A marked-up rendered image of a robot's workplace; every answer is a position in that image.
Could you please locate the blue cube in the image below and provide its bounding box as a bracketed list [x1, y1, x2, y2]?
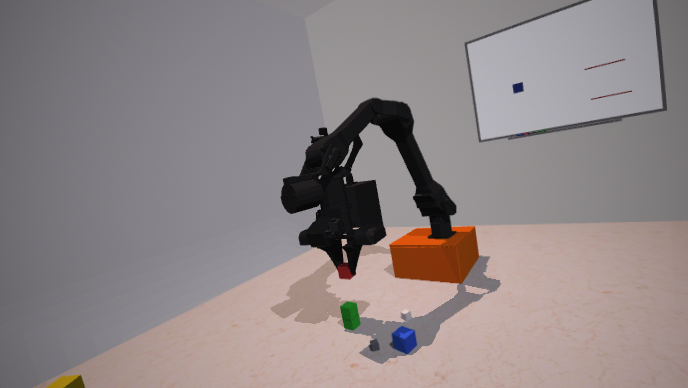
[392, 326, 417, 354]

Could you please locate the small yellow block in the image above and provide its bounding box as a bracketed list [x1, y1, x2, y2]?
[47, 374, 85, 388]

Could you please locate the green block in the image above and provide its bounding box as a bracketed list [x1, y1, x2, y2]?
[342, 314, 361, 331]
[340, 301, 359, 320]

